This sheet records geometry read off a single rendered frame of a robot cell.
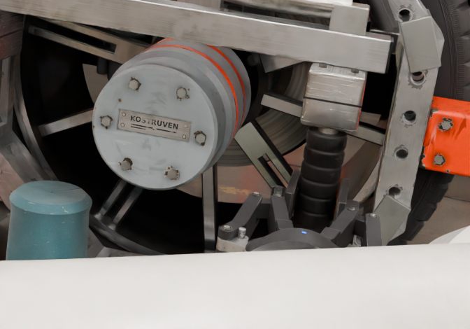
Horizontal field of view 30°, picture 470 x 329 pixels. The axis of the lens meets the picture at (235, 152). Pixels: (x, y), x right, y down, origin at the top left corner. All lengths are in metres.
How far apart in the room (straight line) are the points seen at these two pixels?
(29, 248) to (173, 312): 0.77
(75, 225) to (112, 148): 0.12
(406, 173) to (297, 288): 0.77
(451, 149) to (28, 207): 0.46
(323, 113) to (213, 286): 0.55
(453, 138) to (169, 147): 0.32
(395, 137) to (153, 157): 0.28
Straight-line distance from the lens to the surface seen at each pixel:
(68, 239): 0.97
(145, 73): 0.86
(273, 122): 1.26
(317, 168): 0.77
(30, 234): 0.97
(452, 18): 1.05
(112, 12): 0.81
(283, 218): 0.71
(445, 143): 0.99
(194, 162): 0.86
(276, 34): 0.78
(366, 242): 0.69
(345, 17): 0.77
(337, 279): 0.24
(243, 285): 0.22
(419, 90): 0.97
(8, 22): 0.87
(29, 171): 1.14
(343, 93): 0.75
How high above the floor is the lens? 1.10
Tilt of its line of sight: 17 degrees down
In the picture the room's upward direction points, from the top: 8 degrees clockwise
